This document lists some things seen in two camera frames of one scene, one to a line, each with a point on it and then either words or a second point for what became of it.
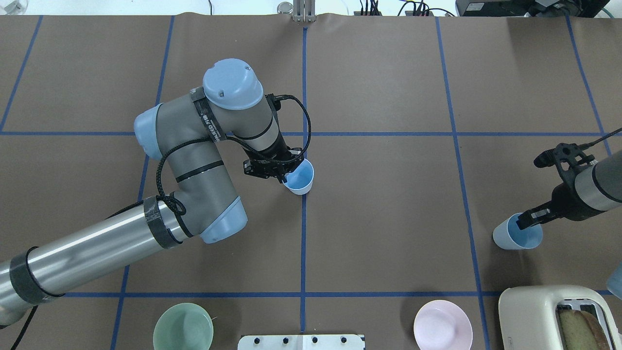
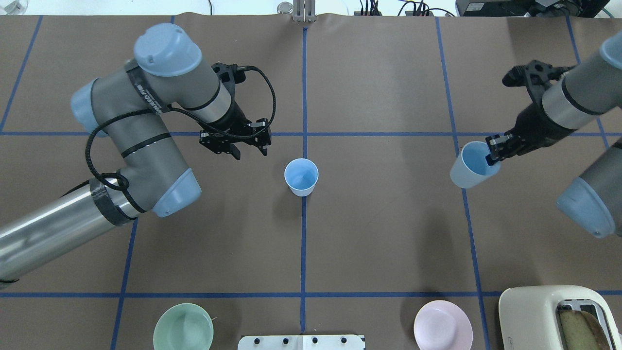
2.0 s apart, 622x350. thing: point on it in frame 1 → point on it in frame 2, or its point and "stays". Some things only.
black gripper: x=568 y=154 → x=536 y=76
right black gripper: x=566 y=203 → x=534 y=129
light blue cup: x=300 y=181 stays
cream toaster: x=528 y=316 stays
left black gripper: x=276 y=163 → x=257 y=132
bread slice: x=581 y=332 stays
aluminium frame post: x=304 y=10 stays
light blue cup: x=507 y=234 → x=471 y=168
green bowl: x=183 y=326 stays
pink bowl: x=441 y=324 stays
